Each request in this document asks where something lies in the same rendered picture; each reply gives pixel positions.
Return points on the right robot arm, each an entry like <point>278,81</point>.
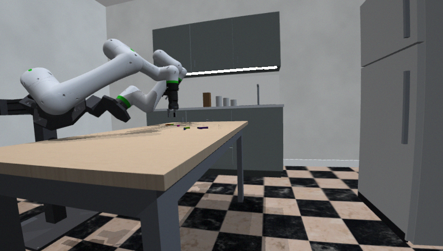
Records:
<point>58,99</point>

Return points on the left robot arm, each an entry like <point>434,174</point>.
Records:
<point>147,103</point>

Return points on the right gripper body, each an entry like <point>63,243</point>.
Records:
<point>172,95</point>

